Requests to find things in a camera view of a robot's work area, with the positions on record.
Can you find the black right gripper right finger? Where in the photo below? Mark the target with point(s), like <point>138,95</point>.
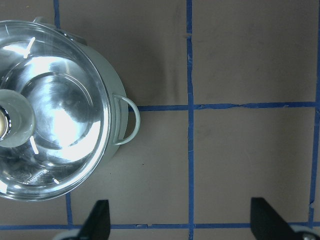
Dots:
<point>267,224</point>

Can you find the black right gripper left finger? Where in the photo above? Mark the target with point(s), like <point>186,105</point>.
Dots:
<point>98,224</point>

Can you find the glass pot lid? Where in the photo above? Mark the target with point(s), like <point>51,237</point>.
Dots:
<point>23,176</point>

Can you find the light green cooking pot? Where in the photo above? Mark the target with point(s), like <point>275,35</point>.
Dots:
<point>117,105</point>

